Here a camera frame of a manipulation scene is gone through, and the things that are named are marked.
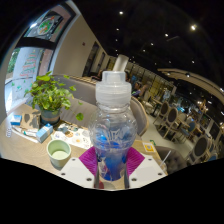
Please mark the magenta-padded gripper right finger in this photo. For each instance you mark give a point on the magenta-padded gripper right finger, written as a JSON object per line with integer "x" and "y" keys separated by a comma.
{"x": 146, "y": 170}

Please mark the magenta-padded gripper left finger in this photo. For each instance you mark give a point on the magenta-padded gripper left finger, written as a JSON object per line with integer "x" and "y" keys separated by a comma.
{"x": 78, "y": 170}

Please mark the clear bottle with blue label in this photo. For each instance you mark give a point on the clear bottle with blue label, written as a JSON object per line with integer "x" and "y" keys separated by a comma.
{"x": 113, "y": 100}

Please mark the pale green cup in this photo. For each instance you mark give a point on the pale green cup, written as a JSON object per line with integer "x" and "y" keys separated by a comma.
{"x": 58, "y": 156}

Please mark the colourful printed leaflet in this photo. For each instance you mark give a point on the colourful printed leaflet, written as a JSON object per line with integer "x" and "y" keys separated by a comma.
{"x": 71, "y": 135}

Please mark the small teal white carton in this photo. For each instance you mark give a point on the small teal white carton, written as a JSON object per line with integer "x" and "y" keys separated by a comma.
{"x": 44, "y": 132}

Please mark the group of dining chairs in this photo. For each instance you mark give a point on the group of dining chairs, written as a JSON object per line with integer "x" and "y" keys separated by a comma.
{"x": 201, "y": 146}

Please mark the white tube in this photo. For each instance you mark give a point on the white tube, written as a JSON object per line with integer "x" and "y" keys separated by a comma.
{"x": 25, "y": 134}

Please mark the brown paper sheet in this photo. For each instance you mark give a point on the brown paper sheet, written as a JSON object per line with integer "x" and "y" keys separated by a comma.
{"x": 30, "y": 120}

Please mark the green potted plant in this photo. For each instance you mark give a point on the green potted plant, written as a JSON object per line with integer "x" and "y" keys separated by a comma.
{"x": 50, "y": 96}

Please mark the grey curved sofa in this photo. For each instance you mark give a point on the grey curved sofa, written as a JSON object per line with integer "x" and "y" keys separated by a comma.
{"x": 85, "y": 91}

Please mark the small white sticker strip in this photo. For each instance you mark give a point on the small white sticker strip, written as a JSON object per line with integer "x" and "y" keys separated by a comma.
{"x": 8, "y": 132}

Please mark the small blue white box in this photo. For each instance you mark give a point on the small blue white box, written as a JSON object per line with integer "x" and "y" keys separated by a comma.
{"x": 15, "y": 120}

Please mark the person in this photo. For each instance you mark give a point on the person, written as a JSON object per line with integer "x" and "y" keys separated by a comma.
{"x": 137, "y": 90}
{"x": 97, "y": 75}

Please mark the window with painted decals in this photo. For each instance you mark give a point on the window with painted decals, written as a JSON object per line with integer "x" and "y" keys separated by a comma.
{"x": 28, "y": 63}

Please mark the group of ceiling lights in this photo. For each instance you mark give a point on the group of ceiling lights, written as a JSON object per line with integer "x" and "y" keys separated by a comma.
{"x": 193, "y": 27}

